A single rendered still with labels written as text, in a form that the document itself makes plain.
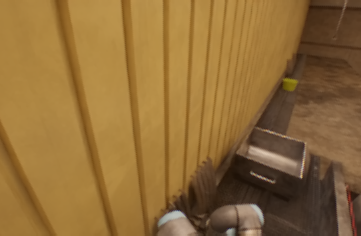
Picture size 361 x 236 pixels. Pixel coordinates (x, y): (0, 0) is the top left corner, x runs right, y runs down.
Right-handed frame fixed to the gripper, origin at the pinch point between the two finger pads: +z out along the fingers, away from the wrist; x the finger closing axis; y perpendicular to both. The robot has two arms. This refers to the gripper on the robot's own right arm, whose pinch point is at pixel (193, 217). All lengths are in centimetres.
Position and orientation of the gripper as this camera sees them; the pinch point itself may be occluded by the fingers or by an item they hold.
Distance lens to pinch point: 174.3
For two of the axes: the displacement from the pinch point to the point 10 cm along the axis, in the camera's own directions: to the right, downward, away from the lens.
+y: -1.6, -9.2, -3.5
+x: -5.5, 3.8, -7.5
